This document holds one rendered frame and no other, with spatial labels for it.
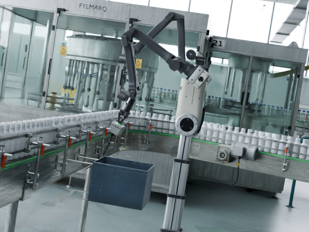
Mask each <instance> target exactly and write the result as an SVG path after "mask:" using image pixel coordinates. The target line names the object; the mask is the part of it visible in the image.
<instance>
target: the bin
mask: <svg viewBox="0 0 309 232"><path fill-rule="evenodd" d="M76 157H82V156H77V154H75V157H74V160H71V159H68V157H67V159H66V162H67V161H73V162H80V163H86V164H91V165H93V166H92V174H91V181H90V187H89V192H86V191H80V192H85V193H88V199H84V198H79V197H72V196H71V195H72V194H73V193H74V191H79V190H74V189H70V194H69V196H67V195H62V194H61V196H60V202H61V201H62V200H63V199H64V198H65V197H72V198H77V199H83V200H87V201H92V202H97V203H104V204H109V205H114V206H120V207H125V208H130V209H137V210H142V209H143V208H144V207H145V205H146V204H147V203H148V201H149V199H150V193H151V187H152V181H153V175H154V168H155V164H149V163H144V162H136V161H131V160H126V159H120V158H114V157H107V156H104V157H102V158H99V159H95V158H89V157H82V158H87V159H92V160H95V161H93V162H92V163H89V162H82V161H76Z"/></svg>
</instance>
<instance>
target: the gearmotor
mask: <svg viewBox="0 0 309 232"><path fill-rule="evenodd" d="M233 157H236V158H238V159H239V161H238V174H237V180H238V176H239V164H240V163H239V162H240V159H245V160H250V161H256V159H257V157H258V147H257V146H253V145H247V144H243V143H236V142H234V143H232V145H224V144H219V145H218V147H217V154H216V160H215V161H218V162H220V164H223V162H224V163H229V162H230V163H232V158H233ZM237 180H236V182H237ZM236 182H235V183H236ZM235 183H234V184H235ZM234 184H229V186H231V185H234Z"/></svg>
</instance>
